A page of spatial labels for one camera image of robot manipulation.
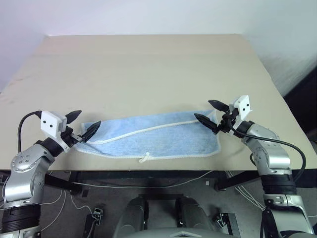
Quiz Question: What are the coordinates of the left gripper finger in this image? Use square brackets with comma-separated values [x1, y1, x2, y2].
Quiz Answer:
[79, 120, 102, 143]
[65, 110, 83, 124]

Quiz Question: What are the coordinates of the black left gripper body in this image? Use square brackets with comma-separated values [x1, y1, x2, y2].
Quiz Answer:
[60, 126, 84, 148]

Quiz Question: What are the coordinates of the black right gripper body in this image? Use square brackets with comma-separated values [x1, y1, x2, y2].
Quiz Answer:
[217, 110, 238, 134]

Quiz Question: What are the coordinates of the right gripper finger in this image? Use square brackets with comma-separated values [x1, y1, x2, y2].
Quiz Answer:
[207, 99, 229, 112]
[194, 113, 220, 135]

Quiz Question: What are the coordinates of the light blue towel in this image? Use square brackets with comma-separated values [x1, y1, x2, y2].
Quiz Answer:
[74, 109, 221, 164]

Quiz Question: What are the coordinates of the black cabinet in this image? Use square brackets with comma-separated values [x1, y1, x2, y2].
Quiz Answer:
[283, 56, 317, 143]

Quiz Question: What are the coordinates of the dark grey rounded shape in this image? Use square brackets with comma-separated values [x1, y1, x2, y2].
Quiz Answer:
[112, 197, 149, 235]
[174, 197, 216, 234]

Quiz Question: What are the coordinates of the grey robot torso edge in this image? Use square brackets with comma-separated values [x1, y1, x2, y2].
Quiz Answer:
[116, 229, 238, 238]

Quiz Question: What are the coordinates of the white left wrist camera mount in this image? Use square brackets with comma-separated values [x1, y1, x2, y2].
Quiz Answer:
[39, 111, 70, 152]

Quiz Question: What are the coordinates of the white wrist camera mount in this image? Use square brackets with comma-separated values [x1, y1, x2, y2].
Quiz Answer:
[39, 111, 70, 152]
[228, 95, 254, 136]

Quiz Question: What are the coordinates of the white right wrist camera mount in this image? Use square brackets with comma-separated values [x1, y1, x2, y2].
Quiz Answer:
[228, 95, 254, 136]

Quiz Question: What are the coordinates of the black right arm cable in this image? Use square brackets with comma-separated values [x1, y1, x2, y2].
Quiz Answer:
[226, 116, 307, 185]

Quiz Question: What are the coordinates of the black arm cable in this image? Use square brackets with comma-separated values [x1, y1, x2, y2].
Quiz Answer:
[17, 111, 42, 152]
[226, 116, 307, 185]

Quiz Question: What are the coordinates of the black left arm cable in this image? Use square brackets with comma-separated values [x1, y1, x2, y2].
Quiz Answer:
[17, 111, 42, 152]

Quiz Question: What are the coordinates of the thin white cable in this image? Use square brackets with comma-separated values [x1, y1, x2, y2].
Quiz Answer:
[0, 177, 94, 211]
[226, 171, 266, 210]
[70, 170, 220, 189]

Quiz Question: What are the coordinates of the black metal table frame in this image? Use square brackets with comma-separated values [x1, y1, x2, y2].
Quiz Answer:
[44, 170, 317, 194]

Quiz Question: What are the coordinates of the black metal floor bracket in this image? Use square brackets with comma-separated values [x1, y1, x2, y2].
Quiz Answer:
[84, 203, 106, 238]
[212, 211, 240, 238]

